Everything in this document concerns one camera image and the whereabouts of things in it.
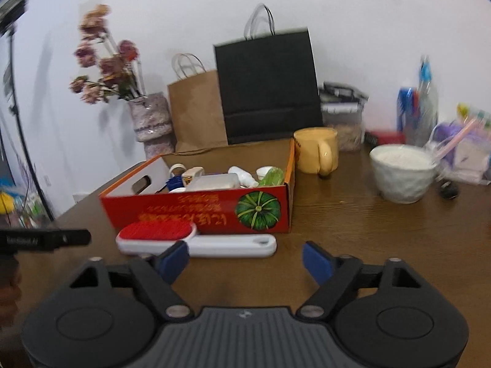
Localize orange pumpkin-print cardboard box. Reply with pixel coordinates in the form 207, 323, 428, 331
99, 138, 296, 234

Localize small beige container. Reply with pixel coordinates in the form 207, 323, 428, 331
182, 166, 205, 185

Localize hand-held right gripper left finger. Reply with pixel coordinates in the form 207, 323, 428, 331
69, 241, 192, 320

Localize brown paper bag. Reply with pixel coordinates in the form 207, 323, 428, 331
167, 53, 229, 152

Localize white textured bowl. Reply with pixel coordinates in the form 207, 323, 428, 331
370, 144, 439, 205

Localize red and white lint brush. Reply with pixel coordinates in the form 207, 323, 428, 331
116, 220, 277, 258

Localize black tripod stand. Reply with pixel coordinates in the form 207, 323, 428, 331
0, 0, 56, 223

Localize pink mottled vase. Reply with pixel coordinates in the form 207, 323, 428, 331
128, 91, 175, 156

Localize green bottle with white neck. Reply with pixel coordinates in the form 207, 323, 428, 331
256, 166, 285, 187

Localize red and black flat object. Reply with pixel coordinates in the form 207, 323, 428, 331
364, 130, 406, 146

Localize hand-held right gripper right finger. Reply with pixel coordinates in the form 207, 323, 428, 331
300, 241, 423, 319

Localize black paper bag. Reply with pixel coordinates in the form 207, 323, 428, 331
213, 3, 323, 145

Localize purple plastic bag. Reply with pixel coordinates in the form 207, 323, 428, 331
433, 103, 491, 185

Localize pink stick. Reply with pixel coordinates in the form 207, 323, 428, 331
433, 119, 485, 160

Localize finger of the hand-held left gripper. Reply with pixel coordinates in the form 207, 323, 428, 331
57, 229, 92, 249

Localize yellow mug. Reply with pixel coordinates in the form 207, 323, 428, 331
293, 127, 339, 175

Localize dried pink flowers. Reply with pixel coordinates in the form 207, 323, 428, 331
69, 4, 144, 104

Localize clear jar with black lid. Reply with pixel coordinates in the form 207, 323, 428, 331
318, 82, 369, 152

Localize small white bottle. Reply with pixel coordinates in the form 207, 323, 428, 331
228, 166, 259, 188

